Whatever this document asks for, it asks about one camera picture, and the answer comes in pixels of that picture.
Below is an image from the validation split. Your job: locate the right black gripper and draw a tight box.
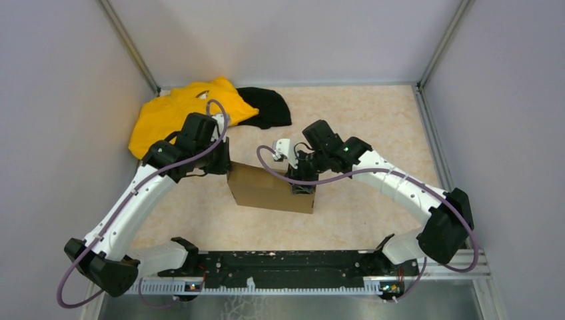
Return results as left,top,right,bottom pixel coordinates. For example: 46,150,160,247
284,148,329,194

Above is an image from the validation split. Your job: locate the brown cardboard box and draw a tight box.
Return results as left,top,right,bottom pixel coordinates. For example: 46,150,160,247
227,162,315,214

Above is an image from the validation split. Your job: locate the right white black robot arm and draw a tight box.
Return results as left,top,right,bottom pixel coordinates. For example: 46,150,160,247
273,120,474,275

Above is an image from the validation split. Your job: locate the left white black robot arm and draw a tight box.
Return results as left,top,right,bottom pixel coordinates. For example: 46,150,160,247
64,113,231,297

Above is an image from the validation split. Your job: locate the yellow shirt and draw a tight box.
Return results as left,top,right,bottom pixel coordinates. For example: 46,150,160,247
129,77,259,159

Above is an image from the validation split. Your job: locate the black cloth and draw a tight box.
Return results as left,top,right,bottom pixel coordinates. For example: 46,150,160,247
237,87,292,129

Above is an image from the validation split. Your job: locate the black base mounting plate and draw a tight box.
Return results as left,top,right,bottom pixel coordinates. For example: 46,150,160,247
158,250,420,289

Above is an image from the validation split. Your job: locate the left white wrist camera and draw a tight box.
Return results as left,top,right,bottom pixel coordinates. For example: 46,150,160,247
211,113,231,142

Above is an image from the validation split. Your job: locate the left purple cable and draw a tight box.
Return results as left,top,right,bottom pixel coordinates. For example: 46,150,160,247
56,99,231,310

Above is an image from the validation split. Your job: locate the purple cable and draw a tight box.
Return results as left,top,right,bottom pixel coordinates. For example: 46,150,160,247
56,99,231,310
256,145,480,304

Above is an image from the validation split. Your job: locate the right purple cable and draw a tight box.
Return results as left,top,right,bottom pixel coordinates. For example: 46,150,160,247
256,145,480,304

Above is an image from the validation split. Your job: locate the aluminium frame rail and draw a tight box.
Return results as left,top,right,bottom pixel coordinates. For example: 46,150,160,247
91,249,492,296

